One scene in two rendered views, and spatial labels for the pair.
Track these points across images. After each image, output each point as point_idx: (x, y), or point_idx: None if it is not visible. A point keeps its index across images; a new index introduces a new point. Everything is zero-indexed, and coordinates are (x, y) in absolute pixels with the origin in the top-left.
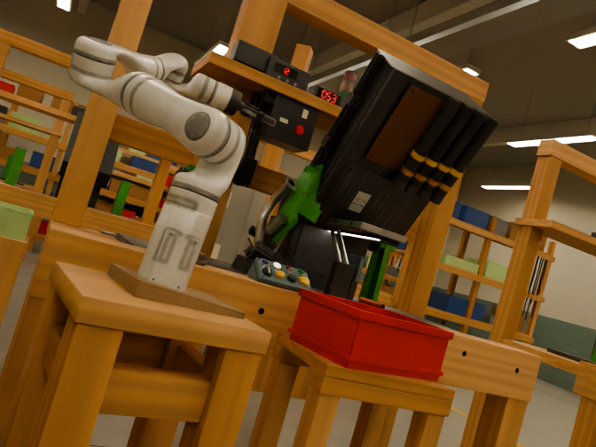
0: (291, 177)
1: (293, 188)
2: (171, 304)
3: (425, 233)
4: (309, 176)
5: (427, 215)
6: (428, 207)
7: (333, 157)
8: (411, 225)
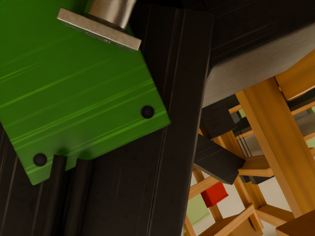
0: (128, 49)
1: (65, 25)
2: None
3: (256, 96)
4: (65, 111)
5: (275, 121)
6: (284, 132)
7: (9, 235)
8: (285, 91)
